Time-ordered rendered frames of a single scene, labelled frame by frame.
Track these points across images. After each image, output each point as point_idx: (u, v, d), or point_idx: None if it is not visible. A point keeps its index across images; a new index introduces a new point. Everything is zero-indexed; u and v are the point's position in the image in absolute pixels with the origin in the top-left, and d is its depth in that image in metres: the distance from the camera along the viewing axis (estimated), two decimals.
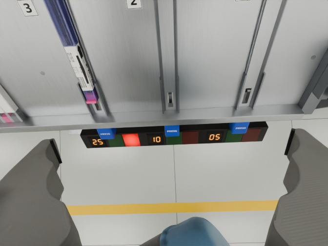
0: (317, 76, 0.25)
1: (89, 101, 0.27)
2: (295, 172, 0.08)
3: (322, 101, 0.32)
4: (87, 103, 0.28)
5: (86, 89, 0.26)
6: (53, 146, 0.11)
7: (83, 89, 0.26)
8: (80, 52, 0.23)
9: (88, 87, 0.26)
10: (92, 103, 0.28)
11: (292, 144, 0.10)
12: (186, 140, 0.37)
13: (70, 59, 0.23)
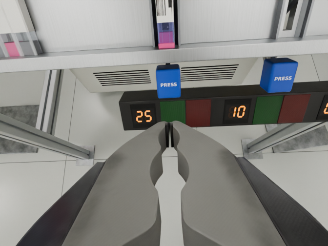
0: None
1: (163, 44, 0.17)
2: (184, 161, 0.09)
3: None
4: (160, 47, 0.17)
5: (163, 20, 0.16)
6: (166, 130, 0.11)
7: (159, 20, 0.16)
8: None
9: (168, 14, 0.16)
10: (168, 47, 0.17)
11: (174, 136, 0.11)
12: (285, 115, 0.23)
13: None
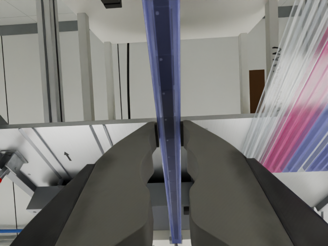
0: None
1: None
2: (193, 160, 0.09)
3: None
4: None
5: None
6: (155, 130, 0.11)
7: None
8: None
9: None
10: None
11: (184, 135, 0.11)
12: None
13: None
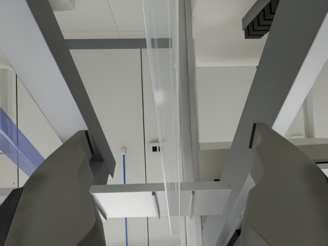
0: None
1: None
2: (259, 164, 0.08)
3: None
4: None
5: None
6: (87, 137, 0.11)
7: None
8: None
9: None
10: None
11: (255, 137, 0.11)
12: None
13: None
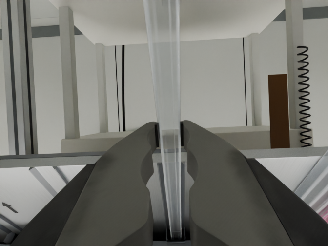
0: None
1: None
2: (193, 160, 0.09)
3: None
4: None
5: None
6: (155, 130, 0.11)
7: None
8: None
9: None
10: None
11: (184, 135, 0.11)
12: None
13: None
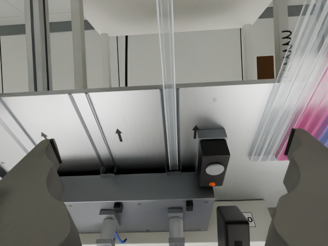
0: None
1: None
2: (295, 172, 0.08)
3: None
4: None
5: None
6: (53, 146, 0.11)
7: None
8: None
9: None
10: None
11: (292, 144, 0.10)
12: None
13: None
